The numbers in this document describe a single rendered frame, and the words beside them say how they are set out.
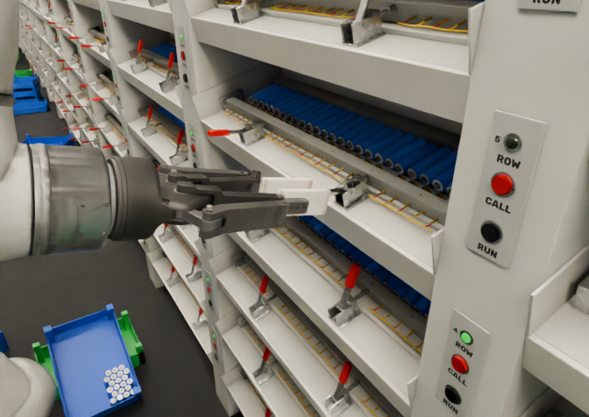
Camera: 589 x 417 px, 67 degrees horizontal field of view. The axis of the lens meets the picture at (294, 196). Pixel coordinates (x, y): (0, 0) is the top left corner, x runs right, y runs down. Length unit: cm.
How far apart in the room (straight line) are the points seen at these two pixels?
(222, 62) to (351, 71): 46
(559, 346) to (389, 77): 27
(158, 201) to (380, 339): 38
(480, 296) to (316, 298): 33
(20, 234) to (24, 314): 165
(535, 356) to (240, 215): 28
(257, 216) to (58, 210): 17
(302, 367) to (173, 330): 93
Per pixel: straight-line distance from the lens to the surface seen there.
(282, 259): 78
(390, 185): 54
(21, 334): 193
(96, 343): 161
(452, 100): 40
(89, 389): 157
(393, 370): 62
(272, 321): 94
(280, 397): 107
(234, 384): 135
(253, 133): 75
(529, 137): 36
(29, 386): 104
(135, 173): 39
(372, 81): 47
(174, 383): 156
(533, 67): 35
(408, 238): 50
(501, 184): 37
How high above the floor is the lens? 116
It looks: 27 degrees down
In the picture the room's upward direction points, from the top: straight up
